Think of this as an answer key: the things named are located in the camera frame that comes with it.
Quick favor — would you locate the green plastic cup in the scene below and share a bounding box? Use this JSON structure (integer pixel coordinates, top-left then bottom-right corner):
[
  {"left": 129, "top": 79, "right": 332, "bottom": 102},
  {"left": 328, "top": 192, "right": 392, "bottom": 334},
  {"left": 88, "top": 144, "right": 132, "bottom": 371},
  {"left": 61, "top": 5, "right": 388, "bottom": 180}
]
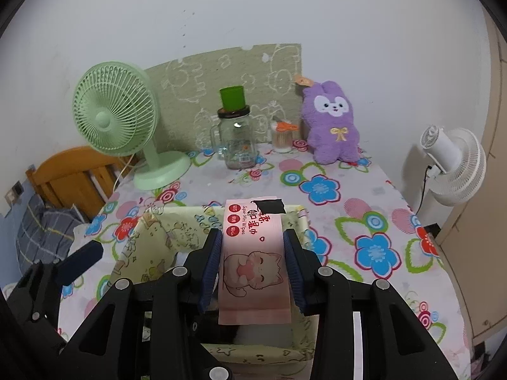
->
[{"left": 219, "top": 86, "right": 247, "bottom": 111}]

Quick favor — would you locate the cotton swab jar orange lid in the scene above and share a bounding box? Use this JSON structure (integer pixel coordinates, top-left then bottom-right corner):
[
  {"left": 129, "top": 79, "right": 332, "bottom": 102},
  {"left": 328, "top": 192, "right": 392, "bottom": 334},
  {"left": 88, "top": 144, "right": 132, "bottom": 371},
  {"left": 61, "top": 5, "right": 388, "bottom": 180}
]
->
[{"left": 271, "top": 116, "right": 299, "bottom": 154}]

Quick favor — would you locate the purple plush bunny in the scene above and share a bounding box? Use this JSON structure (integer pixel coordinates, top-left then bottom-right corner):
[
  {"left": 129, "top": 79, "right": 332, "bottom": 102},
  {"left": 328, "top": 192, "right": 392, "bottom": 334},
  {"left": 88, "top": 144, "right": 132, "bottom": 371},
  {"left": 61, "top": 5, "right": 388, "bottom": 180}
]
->
[{"left": 302, "top": 81, "right": 360, "bottom": 165}]

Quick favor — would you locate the pink wet wipes pack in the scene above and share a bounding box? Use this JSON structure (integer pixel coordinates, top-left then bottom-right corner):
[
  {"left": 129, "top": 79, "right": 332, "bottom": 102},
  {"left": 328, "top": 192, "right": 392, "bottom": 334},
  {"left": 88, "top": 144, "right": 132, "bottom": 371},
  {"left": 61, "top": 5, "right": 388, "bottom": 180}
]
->
[{"left": 218, "top": 196, "right": 291, "bottom": 325}]

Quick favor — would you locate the wall power outlet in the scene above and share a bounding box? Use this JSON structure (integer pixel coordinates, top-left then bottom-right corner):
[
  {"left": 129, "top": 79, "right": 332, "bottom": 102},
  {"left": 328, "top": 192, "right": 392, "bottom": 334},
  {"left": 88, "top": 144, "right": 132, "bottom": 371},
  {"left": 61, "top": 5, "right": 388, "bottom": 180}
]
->
[{"left": 4, "top": 181, "right": 24, "bottom": 208}]

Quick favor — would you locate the grey plaid pillow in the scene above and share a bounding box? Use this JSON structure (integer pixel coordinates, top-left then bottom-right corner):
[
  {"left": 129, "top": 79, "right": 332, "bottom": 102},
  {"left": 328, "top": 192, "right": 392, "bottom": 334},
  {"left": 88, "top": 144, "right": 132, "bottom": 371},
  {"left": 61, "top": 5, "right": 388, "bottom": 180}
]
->
[{"left": 16, "top": 194, "right": 88, "bottom": 275}]

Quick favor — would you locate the glass mason jar mug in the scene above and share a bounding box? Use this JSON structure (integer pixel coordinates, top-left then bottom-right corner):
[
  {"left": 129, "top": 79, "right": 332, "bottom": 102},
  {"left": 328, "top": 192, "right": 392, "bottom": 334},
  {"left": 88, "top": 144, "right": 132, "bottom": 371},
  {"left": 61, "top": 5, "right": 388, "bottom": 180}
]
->
[{"left": 210, "top": 105, "right": 258, "bottom": 170}]

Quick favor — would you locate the white standing fan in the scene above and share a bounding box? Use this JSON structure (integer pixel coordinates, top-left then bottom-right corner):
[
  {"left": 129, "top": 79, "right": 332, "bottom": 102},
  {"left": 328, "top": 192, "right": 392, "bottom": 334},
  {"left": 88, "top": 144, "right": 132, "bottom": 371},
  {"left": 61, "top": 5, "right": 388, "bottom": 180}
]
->
[{"left": 420, "top": 125, "right": 486, "bottom": 207}]

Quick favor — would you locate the green desk fan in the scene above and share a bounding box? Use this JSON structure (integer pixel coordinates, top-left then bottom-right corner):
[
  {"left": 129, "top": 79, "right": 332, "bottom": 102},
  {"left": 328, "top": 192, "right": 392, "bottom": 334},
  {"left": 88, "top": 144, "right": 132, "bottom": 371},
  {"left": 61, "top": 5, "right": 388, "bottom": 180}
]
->
[{"left": 72, "top": 61, "right": 191, "bottom": 190}]

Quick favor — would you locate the yellow cartoon fabric storage box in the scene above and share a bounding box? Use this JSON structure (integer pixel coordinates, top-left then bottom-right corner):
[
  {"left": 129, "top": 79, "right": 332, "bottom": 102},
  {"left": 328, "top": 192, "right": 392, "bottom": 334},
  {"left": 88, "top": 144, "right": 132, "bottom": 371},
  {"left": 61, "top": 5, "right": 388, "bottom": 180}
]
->
[{"left": 108, "top": 205, "right": 318, "bottom": 365}]

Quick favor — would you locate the beige wooden door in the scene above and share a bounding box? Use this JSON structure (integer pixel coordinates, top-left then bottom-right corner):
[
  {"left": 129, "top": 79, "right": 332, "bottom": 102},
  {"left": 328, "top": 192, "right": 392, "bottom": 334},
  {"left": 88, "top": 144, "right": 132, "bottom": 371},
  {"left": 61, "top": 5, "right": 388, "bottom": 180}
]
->
[{"left": 437, "top": 12, "right": 506, "bottom": 345}]

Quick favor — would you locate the floral tablecloth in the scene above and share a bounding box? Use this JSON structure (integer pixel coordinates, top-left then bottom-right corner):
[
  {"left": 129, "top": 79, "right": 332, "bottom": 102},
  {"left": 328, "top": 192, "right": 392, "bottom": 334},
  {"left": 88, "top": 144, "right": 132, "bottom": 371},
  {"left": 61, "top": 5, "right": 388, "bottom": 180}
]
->
[{"left": 58, "top": 141, "right": 471, "bottom": 379}]

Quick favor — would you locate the green cartoon cardboard panel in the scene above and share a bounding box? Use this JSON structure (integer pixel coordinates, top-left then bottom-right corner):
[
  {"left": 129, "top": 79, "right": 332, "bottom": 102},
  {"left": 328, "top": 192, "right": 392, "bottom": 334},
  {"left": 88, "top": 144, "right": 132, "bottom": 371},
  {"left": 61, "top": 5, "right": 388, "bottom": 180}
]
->
[{"left": 145, "top": 43, "right": 302, "bottom": 152}]

